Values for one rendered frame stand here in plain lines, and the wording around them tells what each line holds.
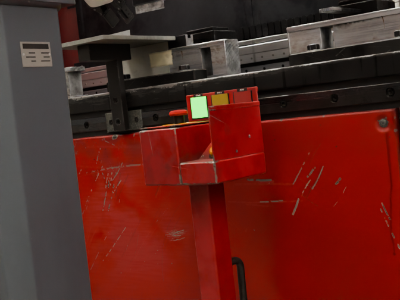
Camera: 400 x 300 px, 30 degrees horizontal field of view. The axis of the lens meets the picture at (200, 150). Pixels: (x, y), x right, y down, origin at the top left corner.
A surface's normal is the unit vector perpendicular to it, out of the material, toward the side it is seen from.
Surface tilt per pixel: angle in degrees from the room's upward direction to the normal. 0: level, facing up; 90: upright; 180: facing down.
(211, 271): 90
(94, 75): 90
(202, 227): 90
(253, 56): 90
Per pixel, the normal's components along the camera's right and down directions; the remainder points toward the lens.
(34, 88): 0.83, -0.06
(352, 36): -0.61, 0.11
